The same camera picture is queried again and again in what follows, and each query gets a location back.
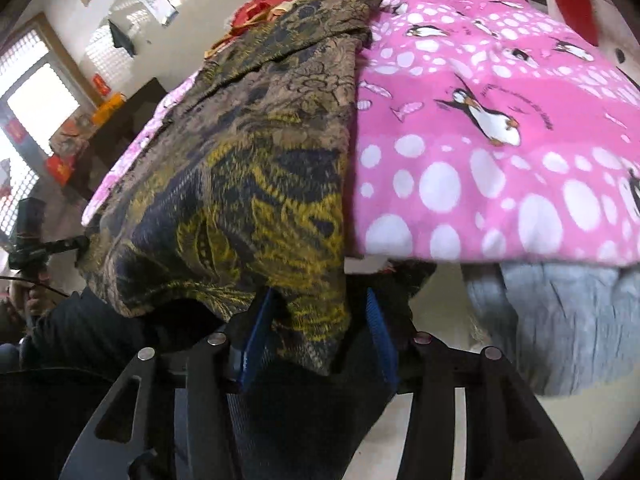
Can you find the pink penguin fleece blanket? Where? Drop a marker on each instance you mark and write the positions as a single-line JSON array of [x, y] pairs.
[[486, 131]]

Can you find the brown floral patterned garment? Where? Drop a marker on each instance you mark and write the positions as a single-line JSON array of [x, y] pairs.
[[242, 186]]

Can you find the grey knitted cloth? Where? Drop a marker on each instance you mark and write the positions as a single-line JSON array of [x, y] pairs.
[[565, 327]]

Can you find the dark wooden cabinet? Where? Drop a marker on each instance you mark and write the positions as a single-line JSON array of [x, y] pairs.
[[110, 140]]

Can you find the person's left hand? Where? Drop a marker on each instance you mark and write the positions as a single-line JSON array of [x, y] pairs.
[[29, 300]]

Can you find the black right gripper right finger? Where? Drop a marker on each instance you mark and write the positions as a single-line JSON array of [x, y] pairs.
[[508, 433]]

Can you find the window with lattice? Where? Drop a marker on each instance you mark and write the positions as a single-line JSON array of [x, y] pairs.
[[41, 87]]

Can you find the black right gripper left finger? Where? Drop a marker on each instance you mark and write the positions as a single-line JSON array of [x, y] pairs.
[[167, 416]]

